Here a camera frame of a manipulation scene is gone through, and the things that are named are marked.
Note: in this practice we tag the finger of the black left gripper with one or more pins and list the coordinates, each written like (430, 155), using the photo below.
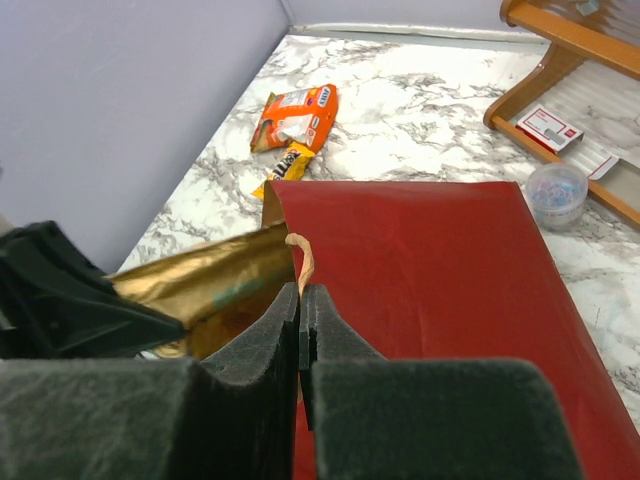
(56, 304)

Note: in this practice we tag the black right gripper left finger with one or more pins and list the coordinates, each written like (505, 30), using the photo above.
(230, 416)

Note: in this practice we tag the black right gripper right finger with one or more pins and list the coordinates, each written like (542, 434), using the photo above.
(374, 418)

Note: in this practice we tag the red paper bag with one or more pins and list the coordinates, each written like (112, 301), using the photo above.
(459, 270)

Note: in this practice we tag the gold chips bag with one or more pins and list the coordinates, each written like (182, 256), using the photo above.
(216, 290)

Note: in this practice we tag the yellow M&Ms packet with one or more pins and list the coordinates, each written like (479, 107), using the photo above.
(291, 166)

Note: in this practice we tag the orange snack packet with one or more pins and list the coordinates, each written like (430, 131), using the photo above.
(303, 116)

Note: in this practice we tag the small clear plastic cup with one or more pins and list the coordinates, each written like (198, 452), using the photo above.
(556, 194)

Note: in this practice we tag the red white staples box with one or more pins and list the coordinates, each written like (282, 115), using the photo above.
(548, 129)

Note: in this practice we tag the open small white box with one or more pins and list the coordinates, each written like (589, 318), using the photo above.
(617, 171)

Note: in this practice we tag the orange wooden rack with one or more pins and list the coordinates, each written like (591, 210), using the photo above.
(589, 76)

